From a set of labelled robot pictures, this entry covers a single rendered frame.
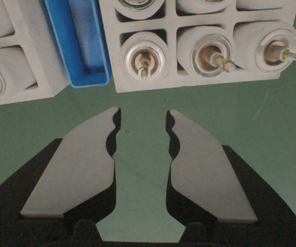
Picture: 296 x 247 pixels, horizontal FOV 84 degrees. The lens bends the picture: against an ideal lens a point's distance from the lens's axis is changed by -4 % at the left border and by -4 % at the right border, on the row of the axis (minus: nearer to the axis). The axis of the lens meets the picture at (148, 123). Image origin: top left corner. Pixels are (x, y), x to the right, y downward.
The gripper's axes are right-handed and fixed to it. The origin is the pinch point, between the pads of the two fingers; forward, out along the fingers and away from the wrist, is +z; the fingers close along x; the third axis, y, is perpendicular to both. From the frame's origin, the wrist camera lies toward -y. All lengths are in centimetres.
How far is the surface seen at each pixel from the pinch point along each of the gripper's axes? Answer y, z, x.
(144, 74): 0.6, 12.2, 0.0
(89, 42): 0.7, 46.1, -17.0
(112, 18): -5.9, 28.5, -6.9
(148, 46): -1.9, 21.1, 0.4
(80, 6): -9, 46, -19
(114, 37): -2.4, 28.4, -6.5
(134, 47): -1.6, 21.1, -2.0
